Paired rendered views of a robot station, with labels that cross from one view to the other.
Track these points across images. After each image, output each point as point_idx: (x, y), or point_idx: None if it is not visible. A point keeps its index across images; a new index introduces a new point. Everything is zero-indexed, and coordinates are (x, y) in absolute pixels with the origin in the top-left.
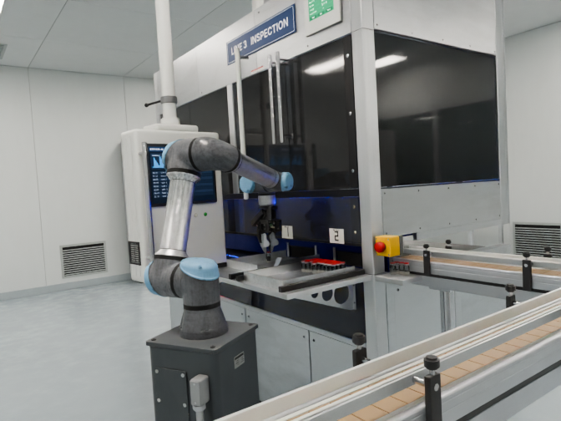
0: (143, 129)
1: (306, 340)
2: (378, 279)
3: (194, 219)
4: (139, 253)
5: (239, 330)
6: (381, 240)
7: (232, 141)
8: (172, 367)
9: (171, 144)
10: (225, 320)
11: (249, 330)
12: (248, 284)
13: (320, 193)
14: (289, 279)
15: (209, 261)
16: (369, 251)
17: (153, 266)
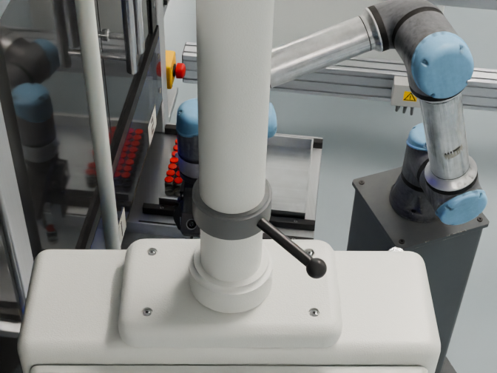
0: (387, 251)
1: None
2: (170, 116)
3: None
4: None
5: (384, 179)
6: (173, 63)
7: (21, 237)
8: None
9: (463, 41)
10: (397, 178)
11: (373, 174)
12: (316, 203)
13: (139, 89)
14: (302, 138)
15: (421, 129)
16: (166, 95)
17: (478, 183)
